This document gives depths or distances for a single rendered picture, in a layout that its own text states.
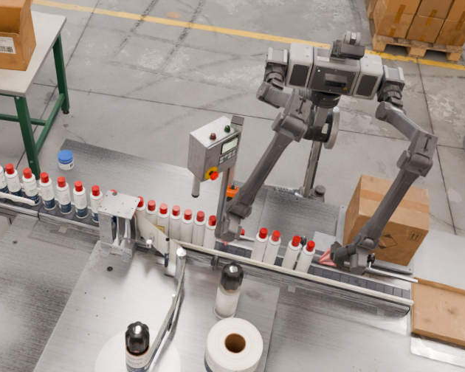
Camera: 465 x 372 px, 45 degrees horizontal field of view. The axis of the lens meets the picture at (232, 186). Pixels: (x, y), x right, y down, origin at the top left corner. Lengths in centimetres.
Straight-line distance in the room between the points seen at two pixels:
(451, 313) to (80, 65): 341
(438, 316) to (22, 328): 170
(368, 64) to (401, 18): 294
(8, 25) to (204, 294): 210
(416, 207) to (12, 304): 171
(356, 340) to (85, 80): 310
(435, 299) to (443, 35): 337
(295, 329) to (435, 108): 312
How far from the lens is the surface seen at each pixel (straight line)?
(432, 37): 557
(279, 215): 268
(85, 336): 224
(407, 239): 252
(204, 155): 204
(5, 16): 365
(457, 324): 263
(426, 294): 265
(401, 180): 210
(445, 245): 287
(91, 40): 510
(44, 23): 389
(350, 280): 250
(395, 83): 248
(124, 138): 415
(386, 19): 539
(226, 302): 217
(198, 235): 237
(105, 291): 233
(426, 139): 210
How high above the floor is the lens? 287
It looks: 48 degrees down
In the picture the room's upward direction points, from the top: 10 degrees clockwise
